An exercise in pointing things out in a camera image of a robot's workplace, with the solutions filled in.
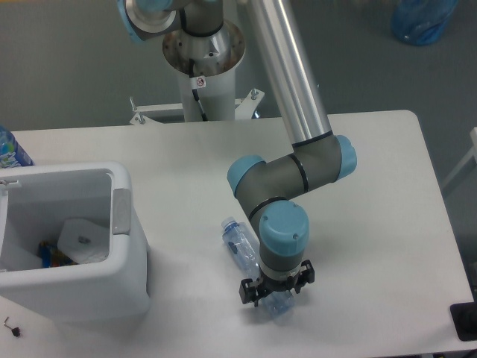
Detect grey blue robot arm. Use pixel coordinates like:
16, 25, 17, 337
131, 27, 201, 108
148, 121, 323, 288
117, 1, 357, 304

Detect blue labelled bottle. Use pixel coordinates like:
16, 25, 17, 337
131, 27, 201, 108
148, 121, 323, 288
1, 126, 35, 169

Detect white paper wrapper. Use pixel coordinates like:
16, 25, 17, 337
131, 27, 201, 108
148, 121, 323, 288
57, 219, 110, 264

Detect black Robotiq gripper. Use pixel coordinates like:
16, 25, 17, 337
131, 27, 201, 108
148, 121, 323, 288
238, 260, 315, 307

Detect colourful snack wrapper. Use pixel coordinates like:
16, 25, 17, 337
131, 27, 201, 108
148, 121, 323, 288
38, 241, 77, 269

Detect crushed clear plastic bottle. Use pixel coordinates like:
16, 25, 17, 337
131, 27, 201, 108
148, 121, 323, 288
221, 217, 295, 325

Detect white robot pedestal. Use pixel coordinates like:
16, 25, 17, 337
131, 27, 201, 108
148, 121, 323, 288
130, 20, 265, 125

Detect white furniture frame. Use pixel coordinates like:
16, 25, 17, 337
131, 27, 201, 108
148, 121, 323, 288
441, 127, 476, 198

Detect black device at edge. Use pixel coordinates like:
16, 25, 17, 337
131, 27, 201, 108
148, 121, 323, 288
450, 302, 476, 342

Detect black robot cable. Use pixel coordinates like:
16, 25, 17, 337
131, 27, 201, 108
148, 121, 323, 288
188, 58, 209, 122

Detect white plastic trash can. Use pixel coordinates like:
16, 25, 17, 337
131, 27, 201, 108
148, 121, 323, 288
1, 162, 150, 322

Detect blue plastic bag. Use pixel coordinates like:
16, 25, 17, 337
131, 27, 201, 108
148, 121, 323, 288
390, 0, 459, 46

